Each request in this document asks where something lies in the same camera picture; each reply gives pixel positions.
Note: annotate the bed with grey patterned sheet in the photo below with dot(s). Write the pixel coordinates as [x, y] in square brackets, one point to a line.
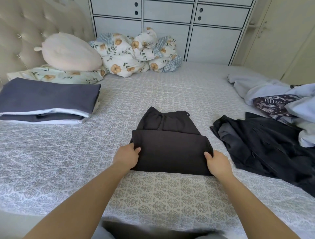
[64, 157]

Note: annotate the white door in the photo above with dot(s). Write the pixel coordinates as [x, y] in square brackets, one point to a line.
[280, 34]

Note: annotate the person's right hand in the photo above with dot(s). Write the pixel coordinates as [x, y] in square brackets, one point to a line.
[219, 166]

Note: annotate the floral bunched quilt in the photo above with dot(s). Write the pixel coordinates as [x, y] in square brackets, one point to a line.
[172, 61]

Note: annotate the light blue hooded jacket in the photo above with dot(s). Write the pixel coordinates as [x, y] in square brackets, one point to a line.
[256, 88]

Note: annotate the person's left hand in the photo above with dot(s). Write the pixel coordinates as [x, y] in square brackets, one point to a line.
[126, 157]

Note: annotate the pink plush pillow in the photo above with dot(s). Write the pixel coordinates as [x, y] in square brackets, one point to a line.
[71, 53]

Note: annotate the black shorts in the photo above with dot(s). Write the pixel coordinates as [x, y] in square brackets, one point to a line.
[170, 150]

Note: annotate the person's left forearm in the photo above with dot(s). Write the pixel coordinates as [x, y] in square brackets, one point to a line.
[74, 207]

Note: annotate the dark purple patterned garment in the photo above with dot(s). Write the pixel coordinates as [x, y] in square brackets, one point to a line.
[275, 104]

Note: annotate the white wardrobe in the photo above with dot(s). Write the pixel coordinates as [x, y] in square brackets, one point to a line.
[211, 29]

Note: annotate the floral pillow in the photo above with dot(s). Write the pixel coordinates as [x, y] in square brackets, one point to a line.
[59, 75]

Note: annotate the person's right forearm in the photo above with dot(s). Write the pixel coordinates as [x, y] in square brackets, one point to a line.
[256, 211]

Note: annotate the white printed t-shirt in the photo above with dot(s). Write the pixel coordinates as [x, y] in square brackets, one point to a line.
[74, 111]

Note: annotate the beige tufted headboard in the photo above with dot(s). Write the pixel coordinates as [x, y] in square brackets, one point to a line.
[24, 29]

